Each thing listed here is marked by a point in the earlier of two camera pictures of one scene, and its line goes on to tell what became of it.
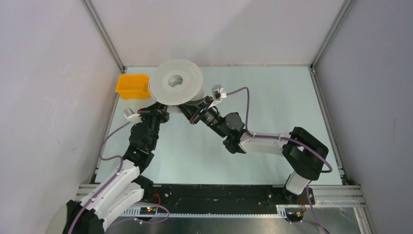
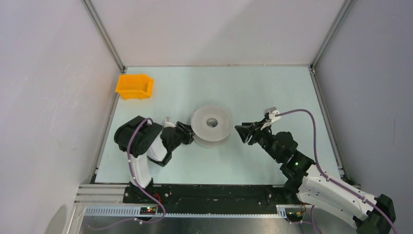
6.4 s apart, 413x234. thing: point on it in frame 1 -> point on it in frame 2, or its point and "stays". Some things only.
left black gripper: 159,110 -> 187,132
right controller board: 294,214 stays
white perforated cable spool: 176,82 -> 211,125
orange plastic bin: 133,86 stays
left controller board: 147,210 stays
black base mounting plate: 226,199 stays
